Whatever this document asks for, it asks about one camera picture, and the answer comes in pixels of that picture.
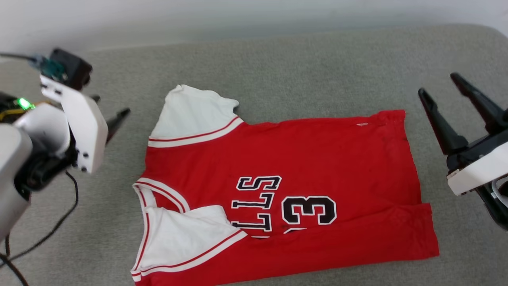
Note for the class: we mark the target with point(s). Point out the red white basketball jersey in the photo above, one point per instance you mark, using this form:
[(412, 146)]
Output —
[(317, 159)]

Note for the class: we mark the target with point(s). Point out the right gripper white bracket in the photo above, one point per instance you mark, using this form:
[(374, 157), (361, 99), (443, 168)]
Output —
[(484, 167)]

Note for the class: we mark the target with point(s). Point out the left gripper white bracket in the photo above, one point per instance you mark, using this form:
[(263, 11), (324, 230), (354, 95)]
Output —
[(85, 127)]

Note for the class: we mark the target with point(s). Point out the grey fabric sofa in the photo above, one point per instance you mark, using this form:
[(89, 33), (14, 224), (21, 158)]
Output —
[(297, 71)]

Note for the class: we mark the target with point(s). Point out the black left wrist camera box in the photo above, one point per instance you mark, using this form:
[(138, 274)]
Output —
[(73, 67)]

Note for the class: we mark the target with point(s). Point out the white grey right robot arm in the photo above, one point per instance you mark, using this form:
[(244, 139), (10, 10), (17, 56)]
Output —
[(498, 210)]

